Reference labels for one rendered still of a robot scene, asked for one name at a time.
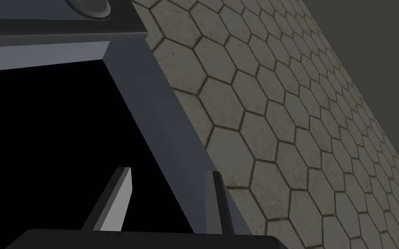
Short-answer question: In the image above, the grey round knob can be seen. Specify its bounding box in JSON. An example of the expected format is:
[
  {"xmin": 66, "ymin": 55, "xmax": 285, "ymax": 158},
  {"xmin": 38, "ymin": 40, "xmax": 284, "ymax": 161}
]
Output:
[{"xmin": 64, "ymin": 0, "xmax": 112, "ymax": 20}]

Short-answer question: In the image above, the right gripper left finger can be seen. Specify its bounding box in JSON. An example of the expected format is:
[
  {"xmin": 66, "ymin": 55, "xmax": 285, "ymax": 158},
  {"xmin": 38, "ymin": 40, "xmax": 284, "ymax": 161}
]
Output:
[{"xmin": 81, "ymin": 166, "xmax": 133, "ymax": 232}]

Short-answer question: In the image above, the dark grey kitchen appliance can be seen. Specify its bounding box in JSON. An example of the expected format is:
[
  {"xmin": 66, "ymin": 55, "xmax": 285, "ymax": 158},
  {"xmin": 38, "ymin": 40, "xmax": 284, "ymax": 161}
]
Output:
[{"xmin": 0, "ymin": 0, "xmax": 253, "ymax": 236}]

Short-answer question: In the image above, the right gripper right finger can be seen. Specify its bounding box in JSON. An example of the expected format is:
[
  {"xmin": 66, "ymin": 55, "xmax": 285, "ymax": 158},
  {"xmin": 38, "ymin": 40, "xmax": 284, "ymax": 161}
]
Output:
[{"xmin": 205, "ymin": 171, "xmax": 236, "ymax": 236}]

